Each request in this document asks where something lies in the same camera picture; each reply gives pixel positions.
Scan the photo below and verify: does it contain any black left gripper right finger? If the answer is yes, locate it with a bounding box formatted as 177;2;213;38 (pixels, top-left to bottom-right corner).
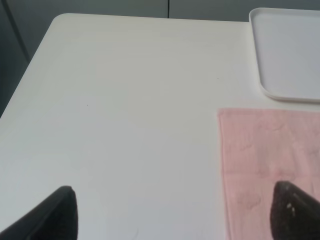
270;181;320;240

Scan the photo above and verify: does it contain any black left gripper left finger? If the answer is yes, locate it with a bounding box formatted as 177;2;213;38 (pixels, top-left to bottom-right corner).
0;186;79;240

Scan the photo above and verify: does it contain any white plastic tray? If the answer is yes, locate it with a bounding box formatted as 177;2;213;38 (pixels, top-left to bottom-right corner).
248;7;320;103

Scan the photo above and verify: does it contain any pink towel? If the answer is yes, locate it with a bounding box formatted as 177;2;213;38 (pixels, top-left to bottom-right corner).
217;108;320;240

